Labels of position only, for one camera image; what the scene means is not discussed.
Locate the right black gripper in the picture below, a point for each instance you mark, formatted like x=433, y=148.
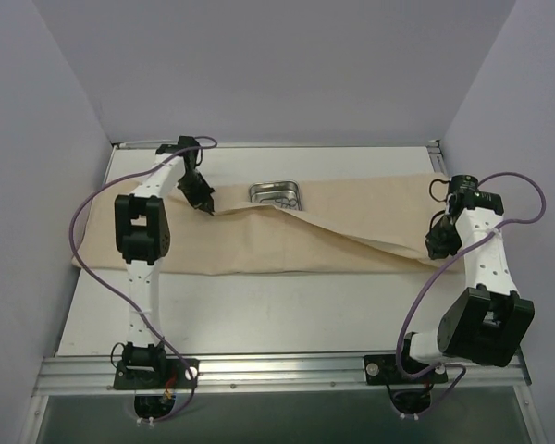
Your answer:
x=442, y=239

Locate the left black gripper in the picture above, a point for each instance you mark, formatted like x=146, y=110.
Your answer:
x=196, y=192

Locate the stainless steel instrument tray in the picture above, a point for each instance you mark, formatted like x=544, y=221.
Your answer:
x=268, y=192

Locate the beige cloth wrap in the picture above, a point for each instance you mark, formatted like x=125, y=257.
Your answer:
x=375, y=225

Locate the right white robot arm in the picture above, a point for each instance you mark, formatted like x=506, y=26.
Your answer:
x=489, y=319

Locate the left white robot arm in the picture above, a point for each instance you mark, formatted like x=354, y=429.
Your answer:
x=142, y=235

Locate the steel surgical scissors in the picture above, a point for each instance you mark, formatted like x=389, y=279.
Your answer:
x=285, y=202

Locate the aluminium right side rail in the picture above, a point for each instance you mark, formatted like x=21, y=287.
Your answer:
x=437, y=157

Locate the aluminium rail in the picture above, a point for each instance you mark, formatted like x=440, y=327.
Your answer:
x=220, y=373
x=437, y=157

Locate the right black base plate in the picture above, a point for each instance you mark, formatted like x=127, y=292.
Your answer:
x=381, y=370

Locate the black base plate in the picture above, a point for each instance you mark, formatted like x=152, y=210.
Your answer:
x=173, y=374
x=381, y=370

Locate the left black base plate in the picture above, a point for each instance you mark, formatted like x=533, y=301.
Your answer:
x=173, y=374

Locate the aluminium front rail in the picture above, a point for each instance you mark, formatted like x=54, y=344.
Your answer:
x=220, y=373

